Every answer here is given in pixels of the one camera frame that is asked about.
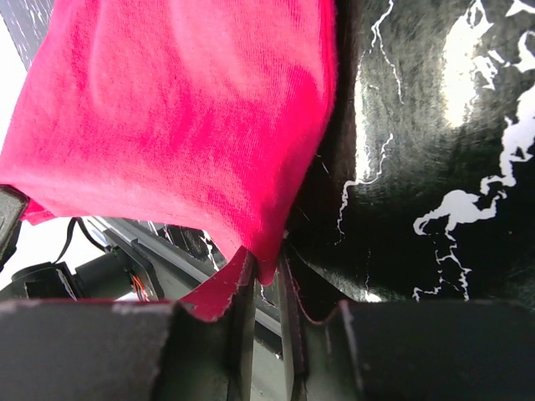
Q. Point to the red t shirt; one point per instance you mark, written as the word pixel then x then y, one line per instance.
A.
pixel 204 114

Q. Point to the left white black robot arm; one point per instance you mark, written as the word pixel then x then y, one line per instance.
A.
pixel 121 269

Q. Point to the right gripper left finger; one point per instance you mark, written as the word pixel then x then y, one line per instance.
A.
pixel 56 345

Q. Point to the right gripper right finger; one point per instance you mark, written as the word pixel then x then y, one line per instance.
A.
pixel 335 348

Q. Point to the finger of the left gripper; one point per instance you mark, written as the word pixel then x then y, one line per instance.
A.
pixel 13 205

